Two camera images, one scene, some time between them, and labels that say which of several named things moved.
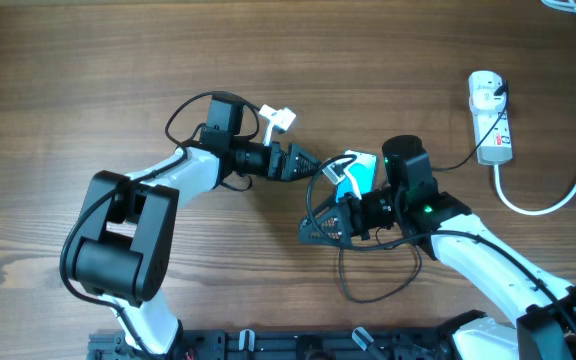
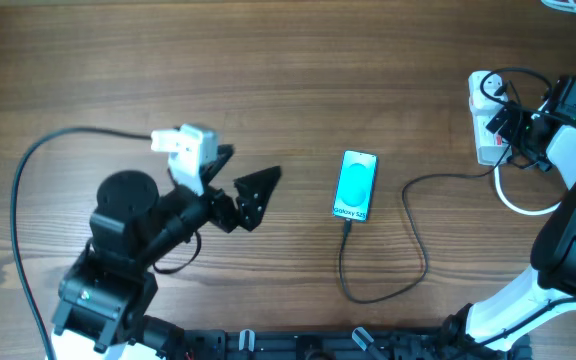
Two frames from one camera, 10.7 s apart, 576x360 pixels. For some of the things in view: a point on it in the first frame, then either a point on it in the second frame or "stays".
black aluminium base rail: (288, 344) stays
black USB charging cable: (417, 257) → (348, 223)
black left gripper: (285, 173) → (251, 205)
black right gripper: (350, 219) → (542, 161)
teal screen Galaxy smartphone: (365, 170) stays
